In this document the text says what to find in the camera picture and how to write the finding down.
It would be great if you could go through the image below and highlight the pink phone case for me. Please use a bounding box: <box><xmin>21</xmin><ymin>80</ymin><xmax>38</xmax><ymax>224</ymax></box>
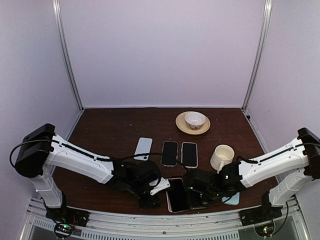
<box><xmin>165</xmin><ymin>177</ymin><xmax>191</xmax><ymax>214</ymax></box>

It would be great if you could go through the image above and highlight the white phone case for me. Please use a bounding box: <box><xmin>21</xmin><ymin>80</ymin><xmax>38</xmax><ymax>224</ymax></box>
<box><xmin>180</xmin><ymin>141</ymin><xmax>199</xmax><ymax>170</ymax></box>

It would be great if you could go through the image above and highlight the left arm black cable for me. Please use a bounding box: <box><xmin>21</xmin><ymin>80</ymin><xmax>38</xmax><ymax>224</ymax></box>
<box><xmin>9</xmin><ymin>138</ymin><xmax>191</xmax><ymax>181</ymax></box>

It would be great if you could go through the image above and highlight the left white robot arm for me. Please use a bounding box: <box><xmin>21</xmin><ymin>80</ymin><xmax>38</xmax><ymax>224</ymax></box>
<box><xmin>9</xmin><ymin>123</ymin><xmax>170</xmax><ymax>222</ymax></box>

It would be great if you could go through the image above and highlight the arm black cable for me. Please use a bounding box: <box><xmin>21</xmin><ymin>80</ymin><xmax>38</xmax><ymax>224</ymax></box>
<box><xmin>272</xmin><ymin>199</ymin><xmax>293</xmax><ymax>236</ymax></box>
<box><xmin>9</xmin><ymin>138</ymin><xmax>191</xmax><ymax>181</ymax></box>

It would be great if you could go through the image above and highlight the aluminium front rail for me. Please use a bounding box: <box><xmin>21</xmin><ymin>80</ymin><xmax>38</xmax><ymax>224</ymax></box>
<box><xmin>17</xmin><ymin>197</ymin><xmax>311</xmax><ymax>240</ymax></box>

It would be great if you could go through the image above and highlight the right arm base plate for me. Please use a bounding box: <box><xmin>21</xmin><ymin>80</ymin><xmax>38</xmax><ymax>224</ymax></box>
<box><xmin>239</xmin><ymin>203</ymin><xmax>283</xmax><ymax>226</ymax></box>

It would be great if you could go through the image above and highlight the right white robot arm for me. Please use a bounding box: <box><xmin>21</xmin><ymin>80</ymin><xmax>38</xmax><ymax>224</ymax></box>
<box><xmin>184</xmin><ymin>127</ymin><xmax>320</xmax><ymax>221</ymax></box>

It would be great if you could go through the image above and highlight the black smartphone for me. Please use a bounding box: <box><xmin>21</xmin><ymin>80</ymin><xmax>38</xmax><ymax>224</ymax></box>
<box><xmin>180</xmin><ymin>141</ymin><xmax>199</xmax><ymax>169</ymax></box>
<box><xmin>160</xmin><ymin>140</ymin><xmax>179</xmax><ymax>168</ymax></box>

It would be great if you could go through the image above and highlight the left aluminium frame post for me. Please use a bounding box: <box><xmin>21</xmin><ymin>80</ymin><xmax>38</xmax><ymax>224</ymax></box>
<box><xmin>52</xmin><ymin>0</ymin><xmax>84</xmax><ymax>112</ymax></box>

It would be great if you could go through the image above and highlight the aluminium frame post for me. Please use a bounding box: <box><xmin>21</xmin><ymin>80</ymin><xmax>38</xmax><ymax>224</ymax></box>
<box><xmin>52</xmin><ymin>0</ymin><xmax>84</xmax><ymax>112</ymax></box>
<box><xmin>241</xmin><ymin>0</ymin><xmax>273</xmax><ymax>112</ymax></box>

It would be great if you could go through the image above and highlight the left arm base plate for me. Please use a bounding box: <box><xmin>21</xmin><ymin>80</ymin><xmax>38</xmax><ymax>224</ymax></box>
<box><xmin>45</xmin><ymin>207</ymin><xmax>90</xmax><ymax>227</ymax></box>

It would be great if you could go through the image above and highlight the light blue phone case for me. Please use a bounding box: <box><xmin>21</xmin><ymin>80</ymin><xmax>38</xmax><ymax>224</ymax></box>
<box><xmin>221</xmin><ymin>192</ymin><xmax>240</xmax><ymax>206</ymax></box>

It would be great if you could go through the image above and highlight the white ceramic bowl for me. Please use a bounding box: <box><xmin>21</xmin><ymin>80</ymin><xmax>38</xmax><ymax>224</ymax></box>
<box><xmin>184</xmin><ymin>111</ymin><xmax>206</xmax><ymax>130</ymax></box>

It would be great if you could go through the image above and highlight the cream ceramic mug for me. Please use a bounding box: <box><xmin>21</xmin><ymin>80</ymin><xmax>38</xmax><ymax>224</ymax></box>
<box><xmin>210</xmin><ymin>144</ymin><xmax>235</xmax><ymax>174</ymax></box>

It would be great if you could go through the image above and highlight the light blue smartphone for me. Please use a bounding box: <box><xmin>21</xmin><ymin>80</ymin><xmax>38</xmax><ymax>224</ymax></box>
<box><xmin>133</xmin><ymin>137</ymin><xmax>153</xmax><ymax>161</ymax></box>

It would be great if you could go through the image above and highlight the right aluminium frame post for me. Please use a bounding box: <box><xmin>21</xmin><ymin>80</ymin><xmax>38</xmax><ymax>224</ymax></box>
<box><xmin>241</xmin><ymin>0</ymin><xmax>273</xmax><ymax>112</ymax></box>

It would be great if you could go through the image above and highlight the beige ceramic saucer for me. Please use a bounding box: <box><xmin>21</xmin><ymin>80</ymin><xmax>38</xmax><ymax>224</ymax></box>
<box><xmin>175</xmin><ymin>111</ymin><xmax>211</xmax><ymax>135</ymax></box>

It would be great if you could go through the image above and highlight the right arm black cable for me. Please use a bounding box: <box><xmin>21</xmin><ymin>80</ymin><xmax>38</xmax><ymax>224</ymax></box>
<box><xmin>272</xmin><ymin>199</ymin><xmax>293</xmax><ymax>236</ymax></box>

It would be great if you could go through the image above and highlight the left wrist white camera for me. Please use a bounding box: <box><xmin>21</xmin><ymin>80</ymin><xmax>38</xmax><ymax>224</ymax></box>
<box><xmin>149</xmin><ymin>177</ymin><xmax>171</xmax><ymax>196</ymax></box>

